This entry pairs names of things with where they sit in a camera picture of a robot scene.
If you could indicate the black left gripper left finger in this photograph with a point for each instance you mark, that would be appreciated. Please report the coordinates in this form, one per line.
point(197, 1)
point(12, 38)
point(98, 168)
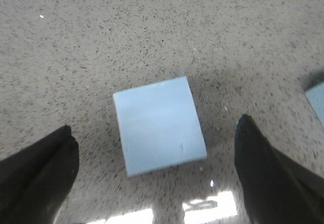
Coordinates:
point(36, 180)

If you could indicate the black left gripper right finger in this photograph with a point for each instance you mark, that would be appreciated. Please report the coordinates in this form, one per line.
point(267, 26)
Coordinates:
point(276, 188)

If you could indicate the textured light blue foam cube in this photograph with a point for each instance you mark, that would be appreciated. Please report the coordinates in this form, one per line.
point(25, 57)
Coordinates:
point(315, 96)

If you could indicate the smooth light blue foam cube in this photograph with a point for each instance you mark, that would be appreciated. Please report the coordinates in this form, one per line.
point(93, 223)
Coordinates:
point(158, 126)

